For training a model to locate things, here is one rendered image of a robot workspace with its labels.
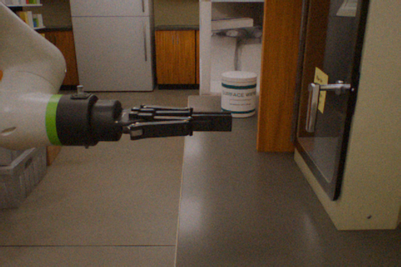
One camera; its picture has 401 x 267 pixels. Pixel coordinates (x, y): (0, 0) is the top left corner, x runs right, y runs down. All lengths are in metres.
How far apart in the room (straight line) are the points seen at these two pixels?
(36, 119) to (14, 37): 0.15
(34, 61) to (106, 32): 4.90
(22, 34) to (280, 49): 0.59
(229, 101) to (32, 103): 0.80
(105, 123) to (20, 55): 0.20
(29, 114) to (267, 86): 0.59
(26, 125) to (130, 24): 4.93
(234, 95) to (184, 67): 4.39
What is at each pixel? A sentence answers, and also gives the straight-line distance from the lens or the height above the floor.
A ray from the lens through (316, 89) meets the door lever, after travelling 0.64.
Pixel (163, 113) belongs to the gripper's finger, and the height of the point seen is 1.15.
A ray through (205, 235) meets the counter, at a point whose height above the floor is 0.94.
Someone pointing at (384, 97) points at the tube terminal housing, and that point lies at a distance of 0.64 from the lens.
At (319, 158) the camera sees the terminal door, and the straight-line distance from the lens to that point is 0.76.
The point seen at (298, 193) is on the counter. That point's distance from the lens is 0.83.
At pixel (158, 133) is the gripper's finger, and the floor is 1.14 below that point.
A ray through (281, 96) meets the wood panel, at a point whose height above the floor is 1.10.
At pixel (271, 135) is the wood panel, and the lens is 1.00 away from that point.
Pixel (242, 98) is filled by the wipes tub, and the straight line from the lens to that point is 1.28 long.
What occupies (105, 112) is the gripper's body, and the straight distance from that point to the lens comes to 0.62.
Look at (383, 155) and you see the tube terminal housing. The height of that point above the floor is 1.09.
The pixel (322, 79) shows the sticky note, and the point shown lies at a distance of 0.75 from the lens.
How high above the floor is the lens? 1.34
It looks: 20 degrees down
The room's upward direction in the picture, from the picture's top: straight up
